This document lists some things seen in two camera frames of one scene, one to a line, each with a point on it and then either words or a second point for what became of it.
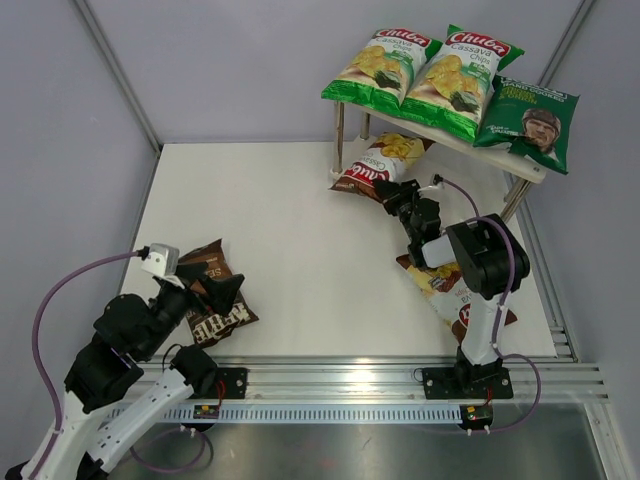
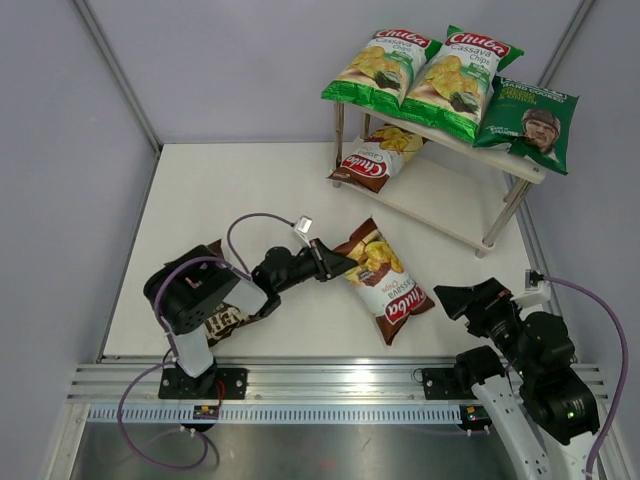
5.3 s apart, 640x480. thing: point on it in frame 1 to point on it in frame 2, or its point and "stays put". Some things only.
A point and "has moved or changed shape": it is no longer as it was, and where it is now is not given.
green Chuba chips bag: [451, 93] stays put
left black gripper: [221, 291] to [328, 263]
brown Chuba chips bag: [449, 290] to [380, 282]
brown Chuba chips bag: [387, 158] has moved or changed shape
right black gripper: [388, 190] to [478, 301]
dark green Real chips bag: [535, 121] stays put
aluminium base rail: [399, 379] stays put
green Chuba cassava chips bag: [381, 68] stays put
